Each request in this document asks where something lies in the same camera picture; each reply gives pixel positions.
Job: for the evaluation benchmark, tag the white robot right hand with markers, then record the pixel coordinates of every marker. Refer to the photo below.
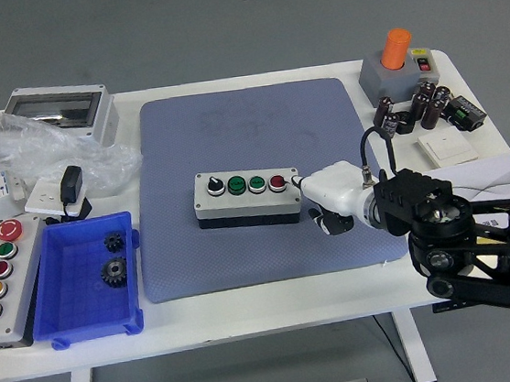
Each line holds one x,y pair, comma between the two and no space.
333,186

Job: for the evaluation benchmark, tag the grey four-button control box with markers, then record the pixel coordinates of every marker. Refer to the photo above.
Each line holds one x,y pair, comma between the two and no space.
238,206

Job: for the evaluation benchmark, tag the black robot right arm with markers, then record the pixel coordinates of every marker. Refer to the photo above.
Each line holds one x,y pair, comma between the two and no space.
422,199

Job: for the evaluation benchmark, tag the grey five-button control box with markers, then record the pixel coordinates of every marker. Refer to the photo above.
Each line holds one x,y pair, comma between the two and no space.
18,296

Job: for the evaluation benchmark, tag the grey striped cylindrical capacitor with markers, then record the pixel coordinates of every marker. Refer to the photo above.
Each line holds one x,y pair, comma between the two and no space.
390,127

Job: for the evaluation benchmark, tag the dark brown cylindrical capacitor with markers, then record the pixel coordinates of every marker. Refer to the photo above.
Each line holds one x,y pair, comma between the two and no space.
384,109
419,105
442,95
430,114
427,88

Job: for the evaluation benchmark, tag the black round component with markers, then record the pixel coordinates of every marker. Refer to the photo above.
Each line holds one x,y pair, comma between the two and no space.
406,122

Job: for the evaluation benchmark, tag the black module green terminal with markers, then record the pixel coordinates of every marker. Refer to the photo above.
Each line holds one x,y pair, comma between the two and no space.
465,112

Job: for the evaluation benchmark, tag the orange cylinder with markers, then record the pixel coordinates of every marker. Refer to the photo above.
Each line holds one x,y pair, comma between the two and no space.
395,48

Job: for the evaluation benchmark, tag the blue-grey table mat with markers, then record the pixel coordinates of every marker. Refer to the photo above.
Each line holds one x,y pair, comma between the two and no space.
198,262

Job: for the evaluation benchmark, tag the white and yellow cardboard box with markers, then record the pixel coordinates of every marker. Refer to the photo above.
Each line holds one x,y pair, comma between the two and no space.
488,173

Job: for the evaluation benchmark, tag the black table control panel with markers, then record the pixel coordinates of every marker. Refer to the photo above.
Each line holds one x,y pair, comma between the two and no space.
441,308

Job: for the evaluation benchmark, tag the small black gear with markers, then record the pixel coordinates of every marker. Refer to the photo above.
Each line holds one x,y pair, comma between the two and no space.
114,242

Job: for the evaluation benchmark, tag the large black gear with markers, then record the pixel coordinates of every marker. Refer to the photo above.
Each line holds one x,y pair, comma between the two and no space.
114,272

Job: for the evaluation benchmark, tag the grey distribution box clear lid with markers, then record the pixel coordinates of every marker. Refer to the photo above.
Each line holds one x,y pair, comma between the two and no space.
103,116

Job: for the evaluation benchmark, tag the black power adapter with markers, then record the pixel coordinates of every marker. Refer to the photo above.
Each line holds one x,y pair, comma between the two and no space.
72,182

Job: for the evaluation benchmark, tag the blue plastic bin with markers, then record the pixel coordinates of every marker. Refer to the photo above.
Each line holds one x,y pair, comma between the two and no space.
74,304

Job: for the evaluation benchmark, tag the clear plastic bag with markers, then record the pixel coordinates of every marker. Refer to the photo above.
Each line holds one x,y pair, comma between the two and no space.
47,145

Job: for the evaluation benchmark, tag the grey switch box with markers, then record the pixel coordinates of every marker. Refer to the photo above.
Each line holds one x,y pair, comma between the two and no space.
390,83

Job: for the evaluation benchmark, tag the white wall switch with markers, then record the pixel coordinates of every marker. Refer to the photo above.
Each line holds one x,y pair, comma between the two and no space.
447,146

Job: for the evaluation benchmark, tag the white wall socket plate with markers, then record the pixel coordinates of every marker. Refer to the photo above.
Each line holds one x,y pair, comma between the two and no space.
41,197

